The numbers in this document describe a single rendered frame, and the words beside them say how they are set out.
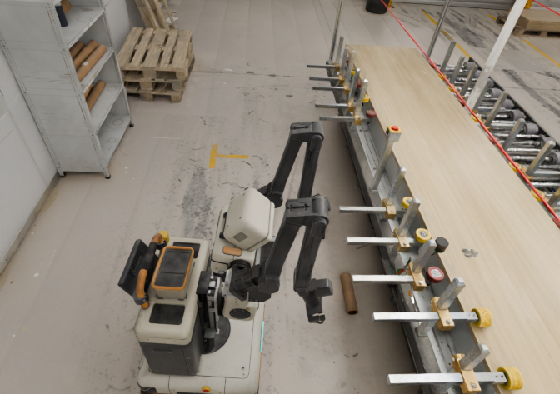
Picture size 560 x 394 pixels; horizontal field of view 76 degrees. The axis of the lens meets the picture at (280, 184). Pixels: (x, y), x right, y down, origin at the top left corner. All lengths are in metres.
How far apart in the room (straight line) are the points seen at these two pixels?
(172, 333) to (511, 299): 1.59
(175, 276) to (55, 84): 2.00
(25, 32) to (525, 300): 3.41
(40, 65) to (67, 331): 1.88
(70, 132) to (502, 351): 3.30
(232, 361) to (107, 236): 1.56
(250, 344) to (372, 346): 0.88
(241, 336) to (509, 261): 1.53
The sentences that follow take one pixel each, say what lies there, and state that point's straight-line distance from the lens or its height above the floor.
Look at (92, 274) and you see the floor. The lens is 3.05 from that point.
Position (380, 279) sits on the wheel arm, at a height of 0.86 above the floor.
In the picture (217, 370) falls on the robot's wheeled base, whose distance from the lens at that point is 2.24.
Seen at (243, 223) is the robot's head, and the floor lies 1.38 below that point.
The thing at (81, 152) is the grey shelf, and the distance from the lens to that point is 3.63.
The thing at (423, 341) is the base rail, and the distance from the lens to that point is 2.03.
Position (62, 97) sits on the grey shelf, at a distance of 3.33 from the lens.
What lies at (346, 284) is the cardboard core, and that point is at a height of 0.08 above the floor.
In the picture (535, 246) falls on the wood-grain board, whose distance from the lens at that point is 2.45.
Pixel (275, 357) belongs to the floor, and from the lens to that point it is 2.57.
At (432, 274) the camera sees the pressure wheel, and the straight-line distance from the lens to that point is 1.99.
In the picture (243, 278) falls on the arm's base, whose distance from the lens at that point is 1.37.
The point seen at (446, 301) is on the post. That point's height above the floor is 1.04.
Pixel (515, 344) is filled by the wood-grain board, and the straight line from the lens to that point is 1.99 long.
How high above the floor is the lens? 2.39
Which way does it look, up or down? 43 degrees down
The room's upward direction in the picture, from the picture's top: 6 degrees clockwise
